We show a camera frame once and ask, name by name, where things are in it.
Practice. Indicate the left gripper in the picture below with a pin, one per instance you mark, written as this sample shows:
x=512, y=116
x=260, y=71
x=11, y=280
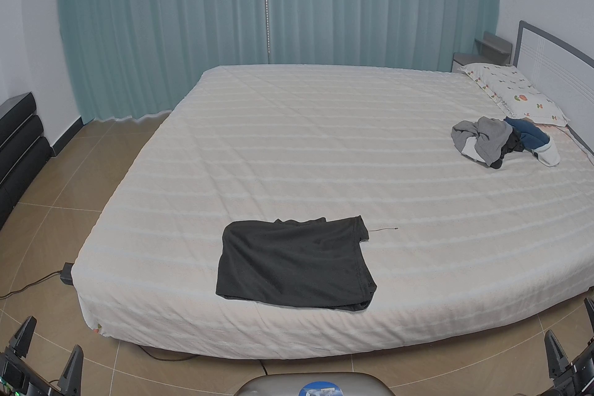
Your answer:
x=18, y=378

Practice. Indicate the black T-shirt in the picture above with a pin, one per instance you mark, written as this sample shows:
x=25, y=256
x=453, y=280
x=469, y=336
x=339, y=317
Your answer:
x=292, y=264

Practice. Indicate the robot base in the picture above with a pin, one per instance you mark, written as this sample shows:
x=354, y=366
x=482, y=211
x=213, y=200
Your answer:
x=287, y=387

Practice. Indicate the black chest of drawers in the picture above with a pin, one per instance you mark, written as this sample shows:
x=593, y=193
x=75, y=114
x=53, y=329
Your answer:
x=21, y=143

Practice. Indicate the black power adapter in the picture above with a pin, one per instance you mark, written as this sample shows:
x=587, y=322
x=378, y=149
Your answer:
x=67, y=273

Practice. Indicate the pile of clothes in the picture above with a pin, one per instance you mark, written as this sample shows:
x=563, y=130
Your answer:
x=492, y=139

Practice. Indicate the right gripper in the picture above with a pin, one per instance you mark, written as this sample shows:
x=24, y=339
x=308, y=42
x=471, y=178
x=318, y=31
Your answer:
x=580, y=378

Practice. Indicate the grey bedside table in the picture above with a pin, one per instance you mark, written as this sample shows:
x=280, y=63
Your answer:
x=492, y=46

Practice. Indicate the white printed pillow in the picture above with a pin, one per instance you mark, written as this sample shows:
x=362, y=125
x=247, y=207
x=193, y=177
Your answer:
x=515, y=92

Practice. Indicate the bed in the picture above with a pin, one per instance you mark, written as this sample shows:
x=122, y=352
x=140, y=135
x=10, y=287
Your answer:
x=325, y=143

